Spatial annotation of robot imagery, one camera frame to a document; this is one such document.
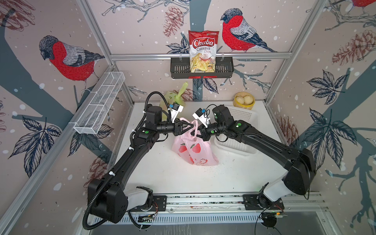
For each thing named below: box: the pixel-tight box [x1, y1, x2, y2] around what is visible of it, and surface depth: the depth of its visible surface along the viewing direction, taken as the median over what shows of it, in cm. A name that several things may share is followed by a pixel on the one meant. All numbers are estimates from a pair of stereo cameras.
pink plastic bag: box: [171, 117, 219, 166], surface depth 73 cm
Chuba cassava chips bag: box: [188, 30, 220, 73], surface depth 87 cm
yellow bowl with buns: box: [233, 91, 256, 111], surface depth 117 cm
